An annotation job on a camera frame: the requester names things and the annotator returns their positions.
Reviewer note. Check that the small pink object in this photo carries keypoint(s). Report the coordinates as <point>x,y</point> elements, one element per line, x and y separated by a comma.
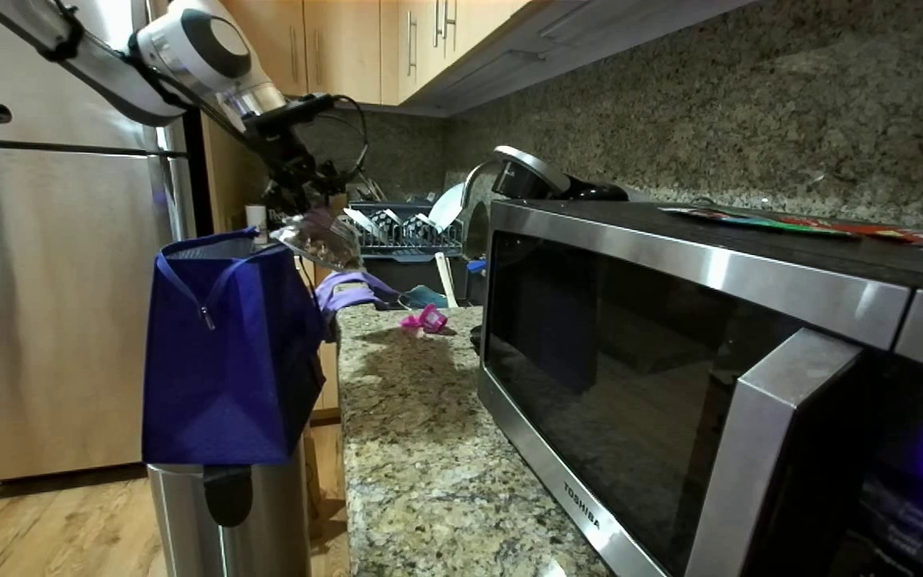
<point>428,320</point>

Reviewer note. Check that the stainless steel microwave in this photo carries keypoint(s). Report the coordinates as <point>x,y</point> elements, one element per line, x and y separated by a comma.
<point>718,395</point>

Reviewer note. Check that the black coffee maker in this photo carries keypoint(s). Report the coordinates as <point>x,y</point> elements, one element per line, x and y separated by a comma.
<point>531,178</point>

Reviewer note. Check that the wooden cabinet door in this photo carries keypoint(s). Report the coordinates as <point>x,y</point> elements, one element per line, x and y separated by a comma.
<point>336,50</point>

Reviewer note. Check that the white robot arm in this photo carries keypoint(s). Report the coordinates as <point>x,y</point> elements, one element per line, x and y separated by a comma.
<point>162,52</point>

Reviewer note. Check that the stainless steel trash can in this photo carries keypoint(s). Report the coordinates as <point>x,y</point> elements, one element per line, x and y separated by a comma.
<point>233,516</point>

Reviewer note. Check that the blue sponge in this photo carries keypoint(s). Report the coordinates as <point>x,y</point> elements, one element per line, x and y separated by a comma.
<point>428,295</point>

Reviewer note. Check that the white plate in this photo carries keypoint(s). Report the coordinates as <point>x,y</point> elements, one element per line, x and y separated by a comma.
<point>450,206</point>

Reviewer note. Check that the flat colourful packet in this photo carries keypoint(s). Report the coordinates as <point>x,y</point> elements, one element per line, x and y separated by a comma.
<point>802,226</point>

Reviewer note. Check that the stainless steel refrigerator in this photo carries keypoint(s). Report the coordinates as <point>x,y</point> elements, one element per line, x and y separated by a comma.
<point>49,290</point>

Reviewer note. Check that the wooden upper cabinets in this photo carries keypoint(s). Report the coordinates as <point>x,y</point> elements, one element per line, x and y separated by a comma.
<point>415,43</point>

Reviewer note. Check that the purple cloth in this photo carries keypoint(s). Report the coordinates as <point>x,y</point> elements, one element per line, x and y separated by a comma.
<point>354,290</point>

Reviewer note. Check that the blue plastic bag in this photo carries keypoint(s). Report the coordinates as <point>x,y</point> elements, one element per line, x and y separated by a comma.
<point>226,365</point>

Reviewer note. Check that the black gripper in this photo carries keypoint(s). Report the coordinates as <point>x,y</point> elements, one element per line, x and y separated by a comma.
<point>296,149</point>

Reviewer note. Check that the black dish rack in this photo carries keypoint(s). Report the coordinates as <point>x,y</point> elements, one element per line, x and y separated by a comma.
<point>403,230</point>

